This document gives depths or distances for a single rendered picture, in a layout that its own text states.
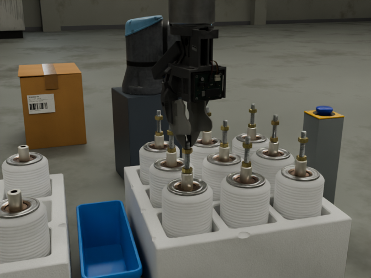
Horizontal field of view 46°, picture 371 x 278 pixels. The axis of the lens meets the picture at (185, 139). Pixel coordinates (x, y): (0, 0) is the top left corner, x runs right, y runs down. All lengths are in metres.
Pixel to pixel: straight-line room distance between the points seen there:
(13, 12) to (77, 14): 1.75
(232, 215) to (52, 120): 1.14
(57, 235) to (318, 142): 0.64
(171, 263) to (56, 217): 0.25
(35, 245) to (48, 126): 1.10
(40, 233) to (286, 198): 0.46
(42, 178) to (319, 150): 0.65
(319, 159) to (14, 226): 0.72
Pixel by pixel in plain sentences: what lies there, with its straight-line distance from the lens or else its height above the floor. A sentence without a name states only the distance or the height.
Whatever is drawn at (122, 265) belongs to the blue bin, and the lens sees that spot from 1.04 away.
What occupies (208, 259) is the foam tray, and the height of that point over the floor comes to 0.14.
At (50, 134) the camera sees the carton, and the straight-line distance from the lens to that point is 1.84.
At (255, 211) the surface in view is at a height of 0.21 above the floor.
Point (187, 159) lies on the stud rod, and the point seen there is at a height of 0.31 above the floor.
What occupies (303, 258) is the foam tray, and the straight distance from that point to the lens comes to 0.90.
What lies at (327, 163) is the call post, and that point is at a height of 0.19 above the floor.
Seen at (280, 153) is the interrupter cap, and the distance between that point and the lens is 1.00.
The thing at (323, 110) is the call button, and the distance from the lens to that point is 1.10.
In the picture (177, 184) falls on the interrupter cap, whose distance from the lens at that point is 0.82.
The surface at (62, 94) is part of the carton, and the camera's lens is 1.81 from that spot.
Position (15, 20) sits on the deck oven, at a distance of 6.96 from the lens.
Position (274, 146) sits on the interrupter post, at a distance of 0.98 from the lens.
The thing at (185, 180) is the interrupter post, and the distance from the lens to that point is 0.80.
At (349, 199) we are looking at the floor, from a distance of 1.42.
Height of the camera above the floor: 0.59
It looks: 18 degrees down
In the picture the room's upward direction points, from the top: straight up
